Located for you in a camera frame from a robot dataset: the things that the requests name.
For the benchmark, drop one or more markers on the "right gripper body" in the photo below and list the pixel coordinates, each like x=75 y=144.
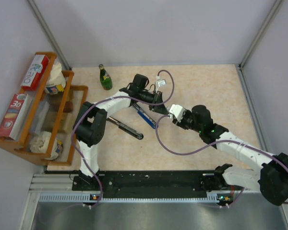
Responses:
x=187 y=121

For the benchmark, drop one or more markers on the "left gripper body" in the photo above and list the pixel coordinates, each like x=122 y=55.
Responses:
x=156 y=97

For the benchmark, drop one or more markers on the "blue stapler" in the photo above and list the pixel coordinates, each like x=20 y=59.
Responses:
x=150 y=121

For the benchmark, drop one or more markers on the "black stapler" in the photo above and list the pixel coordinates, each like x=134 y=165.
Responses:
x=126 y=128

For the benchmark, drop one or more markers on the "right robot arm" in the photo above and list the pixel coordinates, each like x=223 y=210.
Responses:
x=267 y=173

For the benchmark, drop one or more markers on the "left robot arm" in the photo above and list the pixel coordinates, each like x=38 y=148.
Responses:
x=90 y=123

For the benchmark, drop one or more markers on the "green glass bottle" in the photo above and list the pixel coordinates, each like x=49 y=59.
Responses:
x=105 y=78

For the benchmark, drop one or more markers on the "brown block on shelf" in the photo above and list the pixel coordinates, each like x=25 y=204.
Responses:
x=68 y=107

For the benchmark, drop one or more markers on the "white paper bag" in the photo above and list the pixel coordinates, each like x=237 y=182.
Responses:
x=56 y=82

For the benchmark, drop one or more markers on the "wooden shelf rack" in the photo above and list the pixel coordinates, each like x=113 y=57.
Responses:
x=46 y=114

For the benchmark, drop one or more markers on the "red white box upper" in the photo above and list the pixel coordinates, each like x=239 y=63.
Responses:
x=34 y=73

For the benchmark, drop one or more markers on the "red white box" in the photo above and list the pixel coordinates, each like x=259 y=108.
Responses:
x=34 y=73
x=10 y=126

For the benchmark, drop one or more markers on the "white cloth roll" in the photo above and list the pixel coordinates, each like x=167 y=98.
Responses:
x=39 y=144

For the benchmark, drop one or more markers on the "red white box lower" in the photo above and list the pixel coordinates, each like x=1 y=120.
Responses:
x=10 y=126

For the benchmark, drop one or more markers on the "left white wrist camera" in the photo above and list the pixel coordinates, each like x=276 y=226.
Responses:
x=160 y=82

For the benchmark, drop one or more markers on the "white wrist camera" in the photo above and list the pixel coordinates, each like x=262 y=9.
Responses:
x=177 y=111
x=160 y=82

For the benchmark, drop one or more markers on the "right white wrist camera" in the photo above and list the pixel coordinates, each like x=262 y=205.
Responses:
x=177 y=111

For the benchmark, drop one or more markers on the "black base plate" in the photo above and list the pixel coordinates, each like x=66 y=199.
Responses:
x=151 y=184

